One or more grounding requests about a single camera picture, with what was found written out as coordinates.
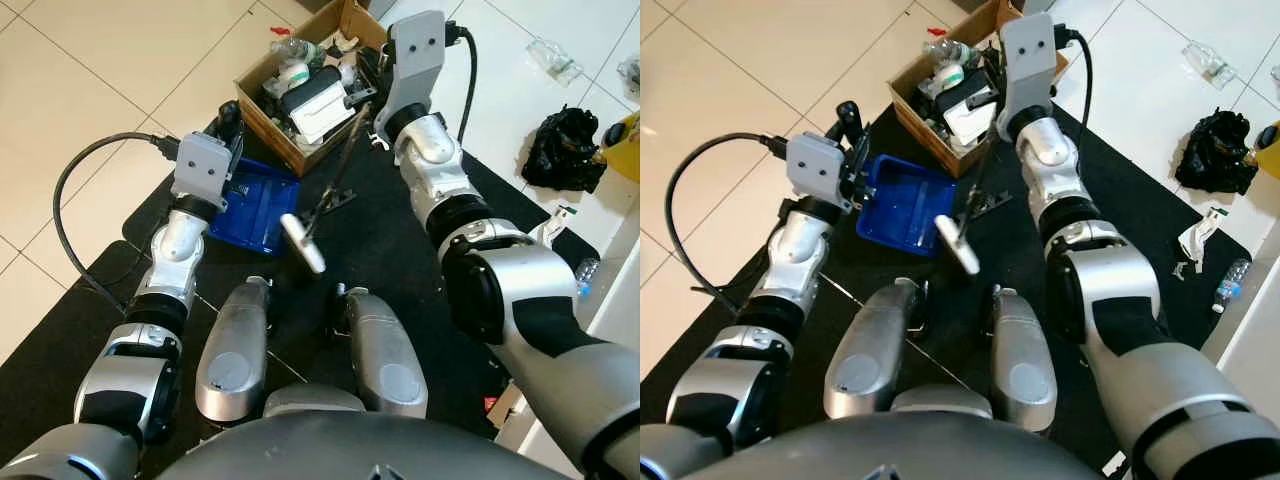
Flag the blue plastic dustpan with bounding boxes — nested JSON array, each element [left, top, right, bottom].
[[208, 155, 301, 257], [857, 153, 959, 256]]

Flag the thin broom with white handle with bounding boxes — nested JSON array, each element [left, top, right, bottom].
[[279, 100, 376, 274], [934, 118, 999, 277]]

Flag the large black floor mat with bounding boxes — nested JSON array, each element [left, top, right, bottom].
[[0, 95, 601, 480], [640, 100, 1253, 480]]

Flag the brown cardboard box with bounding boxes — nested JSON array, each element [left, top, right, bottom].
[[234, 0, 403, 178], [887, 0, 1069, 179]]

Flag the white and black carton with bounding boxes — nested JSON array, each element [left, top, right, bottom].
[[279, 74, 363, 147], [938, 80, 1003, 148]]

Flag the clear bottle with green label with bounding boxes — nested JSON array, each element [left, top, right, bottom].
[[269, 35, 327, 64], [921, 38, 977, 67]]

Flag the silver left robot leg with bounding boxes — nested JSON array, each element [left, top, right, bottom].
[[194, 277, 274, 424], [822, 277, 927, 420]]

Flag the silver robot leg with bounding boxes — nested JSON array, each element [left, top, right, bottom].
[[334, 285, 430, 420], [822, 277, 927, 420], [194, 277, 274, 424], [984, 283, 1060, 434]]

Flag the crumpled black plastic bag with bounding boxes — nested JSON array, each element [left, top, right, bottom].
[[520, 104, 609, 194], [1174, 108, 1259, 195]]

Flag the yellow plastic container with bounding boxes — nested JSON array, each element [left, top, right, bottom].
[[1244, 120, 1280, 173], [598, 110, 641, 183]]

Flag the torn white paper wrapper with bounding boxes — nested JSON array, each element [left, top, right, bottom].
[[1174, 206, 1227, 277], [529, 204, 577, 252]]

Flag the silver right robot leg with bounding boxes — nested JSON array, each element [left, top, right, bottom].
[[334, 285, 430, 420], [984, 283, 1060, 434]]

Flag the grey robot torso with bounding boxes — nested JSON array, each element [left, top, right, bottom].
[[150, 385, 547, 480], [770, 385, 1113, 480]]

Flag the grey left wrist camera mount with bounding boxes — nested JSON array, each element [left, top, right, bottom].
[[787, 133, 851, 202], [172, 133, 235, 207]]

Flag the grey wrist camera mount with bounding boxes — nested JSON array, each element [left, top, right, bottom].
[[1000, 12, 1063, 141], [385, 10, 448, 141], [172, 133, 235, 207], [787, 133, 851, 202]]

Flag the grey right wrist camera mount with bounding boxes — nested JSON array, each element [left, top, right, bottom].
[[385, 10, 448, 141], [1000, 12, 1063, 141]]

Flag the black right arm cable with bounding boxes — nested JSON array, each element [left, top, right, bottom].
[[1059, 27, 1094, 151], [444, 24, 480, 147]]

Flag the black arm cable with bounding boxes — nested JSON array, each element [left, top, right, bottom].
[[444, 24, 480, 147], [1059, 27, 1094, 151], [664, 132, 793, 317], [52, 132, 183, 313]]

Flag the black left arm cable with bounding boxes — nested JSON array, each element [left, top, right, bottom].
[[52, 132, 183, 313], [664, 132, 793, 317]]

